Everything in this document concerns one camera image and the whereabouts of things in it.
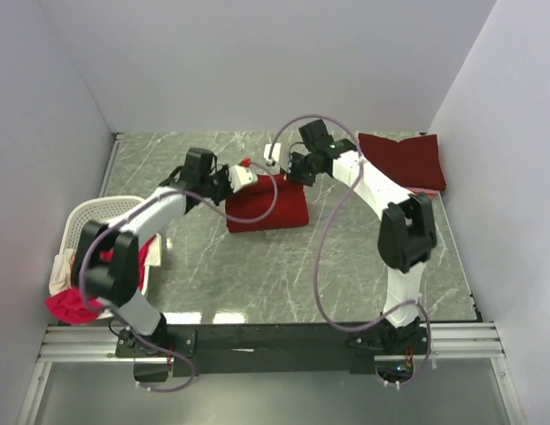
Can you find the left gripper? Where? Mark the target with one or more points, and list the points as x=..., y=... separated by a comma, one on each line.
x=225, y=173

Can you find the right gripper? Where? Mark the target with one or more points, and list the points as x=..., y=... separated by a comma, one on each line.
x=292, y=173

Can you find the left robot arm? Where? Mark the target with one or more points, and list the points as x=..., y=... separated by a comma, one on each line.
x=106, y=266

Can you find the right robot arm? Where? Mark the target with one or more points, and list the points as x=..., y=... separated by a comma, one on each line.
x=407, y=234

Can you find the folded maroon t-shirt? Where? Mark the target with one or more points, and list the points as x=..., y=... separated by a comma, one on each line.
x=412, y=163

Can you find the black base beam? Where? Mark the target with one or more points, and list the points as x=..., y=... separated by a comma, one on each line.
x=291, y=347

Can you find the beige t-shirt in basket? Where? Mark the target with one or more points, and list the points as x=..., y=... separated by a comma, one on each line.
x=60, y=277

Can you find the pink t-shirt in basket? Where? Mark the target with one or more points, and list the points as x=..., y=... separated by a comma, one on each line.
x=67, y=307

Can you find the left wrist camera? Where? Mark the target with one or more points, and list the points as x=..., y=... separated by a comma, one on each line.
x=242, y=175

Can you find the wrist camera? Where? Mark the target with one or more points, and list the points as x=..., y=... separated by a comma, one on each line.
x=242, y=175
x=272, y=154

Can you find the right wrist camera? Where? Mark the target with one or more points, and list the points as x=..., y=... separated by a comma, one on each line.
x=272, y=154

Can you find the aluminium rail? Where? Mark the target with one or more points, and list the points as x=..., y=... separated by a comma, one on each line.
x=98, y=344

